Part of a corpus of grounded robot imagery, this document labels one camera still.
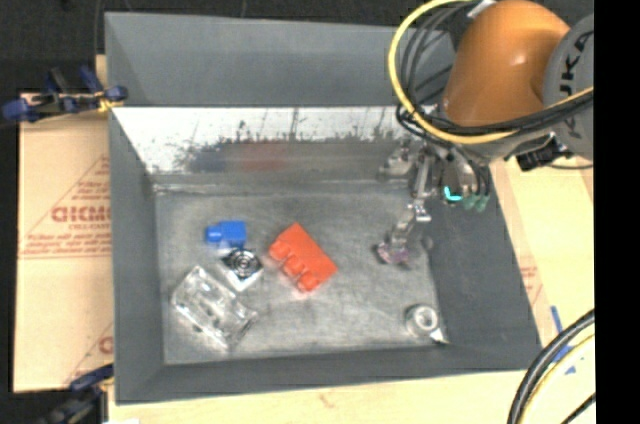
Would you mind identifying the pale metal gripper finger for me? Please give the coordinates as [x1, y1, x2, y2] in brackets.
[376, 200, 433, 267]
[377, 144, 419, 184]

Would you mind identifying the orange-red toy brick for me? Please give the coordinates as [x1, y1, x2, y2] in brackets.
[267, 221, 339, 295]

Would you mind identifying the grey metal bin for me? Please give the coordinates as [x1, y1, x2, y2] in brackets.
[103, 11, 544, 404]

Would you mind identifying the round metal disc on white square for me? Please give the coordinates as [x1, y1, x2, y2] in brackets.
[219, 247, 265, 293]

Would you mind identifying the blue plastic block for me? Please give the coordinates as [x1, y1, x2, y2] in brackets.
[204, 220, 249, 249]

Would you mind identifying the clear plastic box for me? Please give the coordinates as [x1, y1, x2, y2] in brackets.
[170, 265, 259, 352]

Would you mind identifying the brown cardboard board, red print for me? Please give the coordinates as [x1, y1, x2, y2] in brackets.
[12, 91, 564, 394]

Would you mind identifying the black cylinder on white bracket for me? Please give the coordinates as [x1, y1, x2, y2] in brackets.
[516, 133, 574, 172]

